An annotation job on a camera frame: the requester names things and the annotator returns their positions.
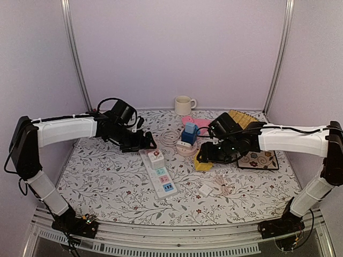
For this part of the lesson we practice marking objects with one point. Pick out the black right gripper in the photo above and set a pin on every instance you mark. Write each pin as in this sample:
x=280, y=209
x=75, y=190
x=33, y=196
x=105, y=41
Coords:
x=207, y=155

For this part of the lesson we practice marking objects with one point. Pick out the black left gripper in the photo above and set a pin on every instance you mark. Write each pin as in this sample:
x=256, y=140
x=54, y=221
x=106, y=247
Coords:
x=139, y=144

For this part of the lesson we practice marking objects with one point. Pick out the yellow cube socket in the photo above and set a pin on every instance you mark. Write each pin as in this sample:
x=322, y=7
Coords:
x=201, y=166

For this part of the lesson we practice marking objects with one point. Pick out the dark blue cube socket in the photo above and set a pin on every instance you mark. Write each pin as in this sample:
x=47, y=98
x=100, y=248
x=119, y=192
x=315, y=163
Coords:
x=189, y=137

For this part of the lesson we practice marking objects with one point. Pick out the white multicolour power strip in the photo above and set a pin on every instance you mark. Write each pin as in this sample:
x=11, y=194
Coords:
x=160, y=179

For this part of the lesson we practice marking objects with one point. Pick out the white tiger cube socket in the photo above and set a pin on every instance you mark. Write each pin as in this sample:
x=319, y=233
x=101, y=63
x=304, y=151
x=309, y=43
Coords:
x=156, y=159

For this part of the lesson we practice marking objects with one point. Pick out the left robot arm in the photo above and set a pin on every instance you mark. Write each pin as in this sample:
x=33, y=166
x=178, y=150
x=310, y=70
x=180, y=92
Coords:
x=32, y=135

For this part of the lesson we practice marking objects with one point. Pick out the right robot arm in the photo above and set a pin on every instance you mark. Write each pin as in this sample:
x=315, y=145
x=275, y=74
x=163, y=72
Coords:
x=323, y=141

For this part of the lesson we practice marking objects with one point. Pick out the pink wedge power socket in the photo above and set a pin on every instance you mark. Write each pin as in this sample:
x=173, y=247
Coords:
x=197, y=121

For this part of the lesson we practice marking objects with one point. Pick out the light blue cube plug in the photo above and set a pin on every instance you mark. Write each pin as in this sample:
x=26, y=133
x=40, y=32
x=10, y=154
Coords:
x=191, y=128

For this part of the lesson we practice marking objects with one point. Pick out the round pink socket base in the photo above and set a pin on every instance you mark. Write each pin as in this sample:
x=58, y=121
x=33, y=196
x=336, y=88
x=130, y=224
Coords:
x=185, y=148

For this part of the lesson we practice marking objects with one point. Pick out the woven bamboo tray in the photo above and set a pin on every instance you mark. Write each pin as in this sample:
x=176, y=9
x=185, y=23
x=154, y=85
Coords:
x=242, y=118

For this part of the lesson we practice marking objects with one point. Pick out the white flat charger adapter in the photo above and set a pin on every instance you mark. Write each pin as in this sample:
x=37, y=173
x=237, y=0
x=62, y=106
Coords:
x=205, y=190

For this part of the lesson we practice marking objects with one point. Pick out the white ceramic mug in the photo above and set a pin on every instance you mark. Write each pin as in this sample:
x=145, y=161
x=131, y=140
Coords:
x=184, y=105

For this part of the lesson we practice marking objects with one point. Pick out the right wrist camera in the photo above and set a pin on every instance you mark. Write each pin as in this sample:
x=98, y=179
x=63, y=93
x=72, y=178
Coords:
x=222, y=126

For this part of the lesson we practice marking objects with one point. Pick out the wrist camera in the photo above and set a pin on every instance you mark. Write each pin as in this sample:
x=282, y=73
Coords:
x=123, y=112
x=222, y=126

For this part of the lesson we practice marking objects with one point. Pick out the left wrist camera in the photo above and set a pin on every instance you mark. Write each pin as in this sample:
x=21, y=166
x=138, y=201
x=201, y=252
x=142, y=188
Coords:
x=123, y=112

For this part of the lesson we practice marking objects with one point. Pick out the aluminium front rail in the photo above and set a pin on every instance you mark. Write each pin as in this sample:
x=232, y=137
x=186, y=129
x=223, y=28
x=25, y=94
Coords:
x=120, y=239

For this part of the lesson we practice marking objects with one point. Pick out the aluminium corner post left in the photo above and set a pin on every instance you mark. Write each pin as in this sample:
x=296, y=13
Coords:
x=67, y=17

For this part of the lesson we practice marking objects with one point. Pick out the aluminium corner post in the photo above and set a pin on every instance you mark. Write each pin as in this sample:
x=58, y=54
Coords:
x=287, y=23
x=67, y=17

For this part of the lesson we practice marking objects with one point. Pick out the aluminium corner post right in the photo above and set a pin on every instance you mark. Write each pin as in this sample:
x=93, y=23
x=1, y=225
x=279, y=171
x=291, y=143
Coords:
x=287, y=23

